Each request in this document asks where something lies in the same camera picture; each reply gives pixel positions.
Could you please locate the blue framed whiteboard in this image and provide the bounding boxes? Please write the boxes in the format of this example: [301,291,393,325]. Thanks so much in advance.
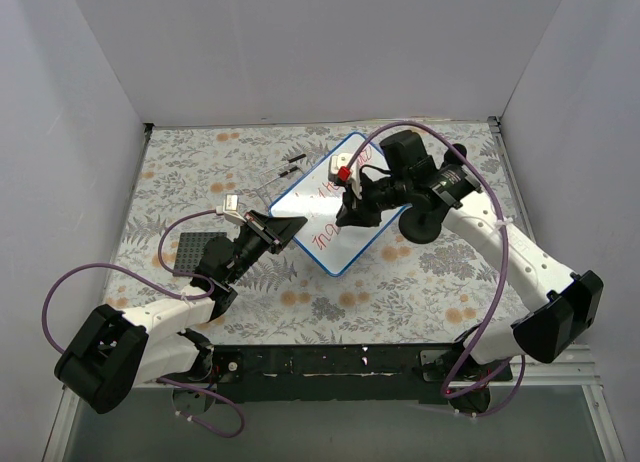
[269,132,402,277]

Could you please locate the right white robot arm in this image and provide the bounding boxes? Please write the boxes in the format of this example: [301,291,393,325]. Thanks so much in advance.
[328,129,604,380]

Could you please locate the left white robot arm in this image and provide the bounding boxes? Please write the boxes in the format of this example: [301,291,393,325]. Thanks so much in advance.
[54,211,308,414]

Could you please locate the black microphone on stand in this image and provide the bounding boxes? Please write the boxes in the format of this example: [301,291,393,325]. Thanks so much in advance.
[399,149,477,245]

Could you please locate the grey studded baseplate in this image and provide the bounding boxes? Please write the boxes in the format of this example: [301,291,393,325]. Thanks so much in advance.
[173,232,227,273]

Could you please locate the floral table mat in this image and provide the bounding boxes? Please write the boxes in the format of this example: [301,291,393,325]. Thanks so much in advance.
[104,125,497,345]

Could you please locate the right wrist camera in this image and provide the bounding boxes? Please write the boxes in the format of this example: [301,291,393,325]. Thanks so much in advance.
[328,153,362,199]

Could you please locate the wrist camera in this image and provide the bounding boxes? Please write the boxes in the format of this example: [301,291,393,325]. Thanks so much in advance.
[215,194,245,225]
[328,153,362,199]

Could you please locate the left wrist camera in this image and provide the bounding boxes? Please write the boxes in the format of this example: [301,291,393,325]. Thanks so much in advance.
[215,194,245,225]

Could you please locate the wire whiteboard stand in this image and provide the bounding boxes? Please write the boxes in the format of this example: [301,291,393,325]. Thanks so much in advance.
[254,153,307,207]

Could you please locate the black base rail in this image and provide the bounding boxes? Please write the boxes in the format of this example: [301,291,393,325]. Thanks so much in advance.
[154,342,516,403]

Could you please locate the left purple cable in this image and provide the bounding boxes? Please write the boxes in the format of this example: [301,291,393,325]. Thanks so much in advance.
[40,206,246,439]

